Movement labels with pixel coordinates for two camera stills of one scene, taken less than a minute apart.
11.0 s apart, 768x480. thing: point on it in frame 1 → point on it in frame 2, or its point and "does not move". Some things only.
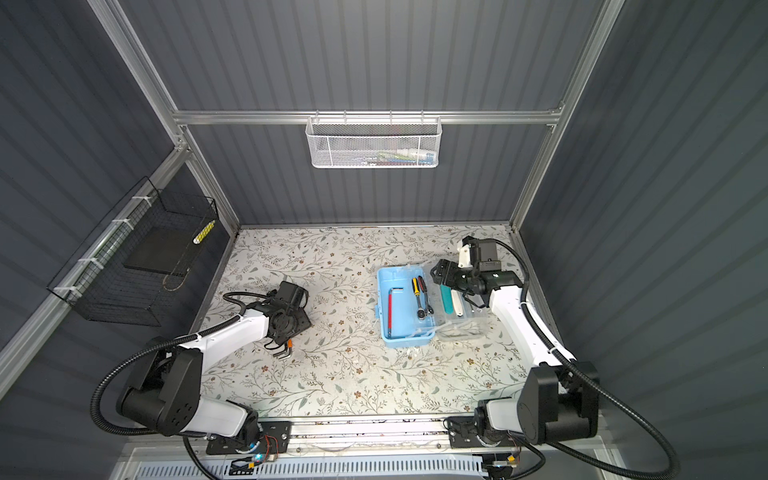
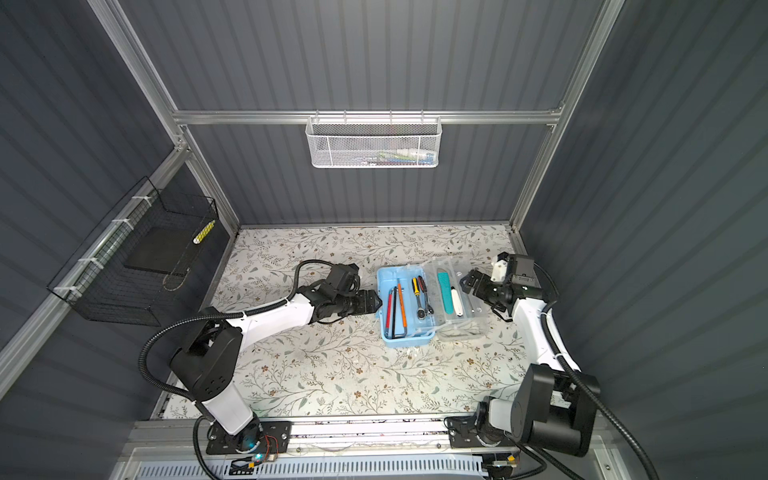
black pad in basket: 165,248 does not move
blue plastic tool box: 411,311 does not move
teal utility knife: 448,301 does not move
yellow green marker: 201,235 does not move
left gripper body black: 299,321 → 345,305
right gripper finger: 444,272 → 479,283
